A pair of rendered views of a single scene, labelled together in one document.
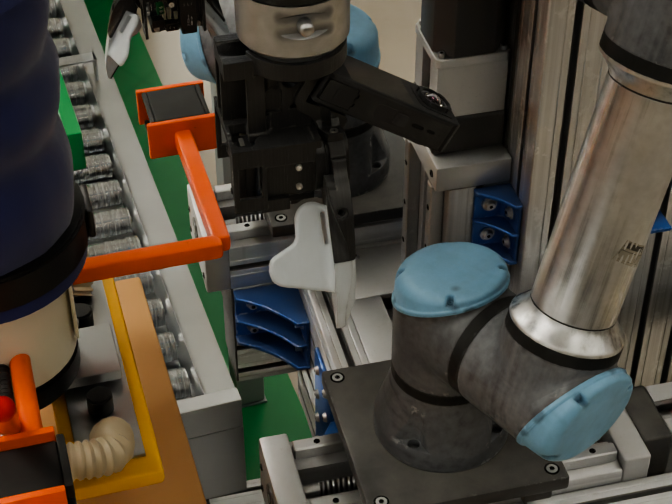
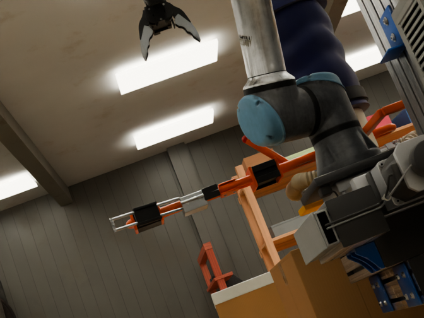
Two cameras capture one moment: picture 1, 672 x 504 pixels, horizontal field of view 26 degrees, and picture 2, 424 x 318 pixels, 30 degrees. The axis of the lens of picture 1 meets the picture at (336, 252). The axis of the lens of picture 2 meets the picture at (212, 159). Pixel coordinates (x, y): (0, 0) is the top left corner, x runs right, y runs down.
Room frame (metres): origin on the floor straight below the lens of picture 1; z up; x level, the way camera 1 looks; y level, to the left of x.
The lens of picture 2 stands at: (1.09, -1.89, 0.79)
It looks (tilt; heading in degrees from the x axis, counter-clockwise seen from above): 13 degrees up; 98
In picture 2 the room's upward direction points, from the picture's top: 21 degrees counter-clockwise
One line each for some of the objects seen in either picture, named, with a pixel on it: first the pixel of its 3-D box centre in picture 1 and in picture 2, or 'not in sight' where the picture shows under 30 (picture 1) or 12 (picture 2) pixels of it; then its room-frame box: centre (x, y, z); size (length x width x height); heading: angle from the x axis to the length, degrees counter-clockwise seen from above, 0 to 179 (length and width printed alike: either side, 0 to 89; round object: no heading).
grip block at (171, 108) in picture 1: (176, 118); not in sight; (1.50, 0.20, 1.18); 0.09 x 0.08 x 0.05; 106
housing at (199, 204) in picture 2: not in sight; (193, 203); (0.70, 0.24, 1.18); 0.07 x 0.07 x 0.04; 16
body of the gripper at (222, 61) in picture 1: (284, 113); (155, 8); (0.83, 0.04, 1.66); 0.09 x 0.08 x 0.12; 104
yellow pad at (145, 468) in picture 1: (91, 366); not in sight; (1.17, 0.27, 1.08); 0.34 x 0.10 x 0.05; 16
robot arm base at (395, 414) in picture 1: (443, 390); (343, 151); (1.12, -0.12, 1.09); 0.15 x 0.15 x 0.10
